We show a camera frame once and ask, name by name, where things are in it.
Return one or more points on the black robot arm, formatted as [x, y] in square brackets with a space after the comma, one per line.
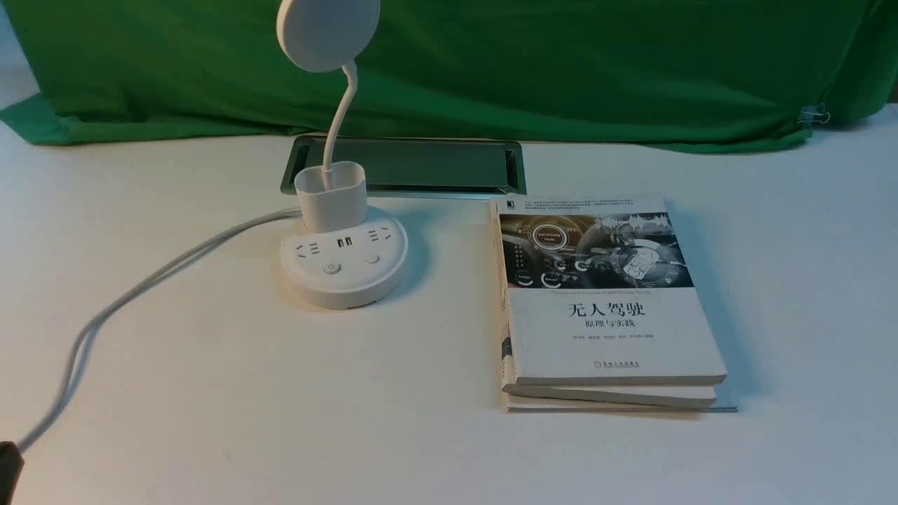
[12, 463]

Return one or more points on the white desk lamp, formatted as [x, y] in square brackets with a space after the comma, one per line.
[347, 254]

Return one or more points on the top white book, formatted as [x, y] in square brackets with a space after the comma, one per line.
[596, 292]

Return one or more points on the white book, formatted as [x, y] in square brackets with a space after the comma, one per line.
[596, 292]
[617, 399]

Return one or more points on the bottom white book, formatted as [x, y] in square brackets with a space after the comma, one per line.
[617, 399]

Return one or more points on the green backdrop cloth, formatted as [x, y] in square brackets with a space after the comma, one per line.
[702, 77]

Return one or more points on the silver binder clip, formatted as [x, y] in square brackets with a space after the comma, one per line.
[810, 116]

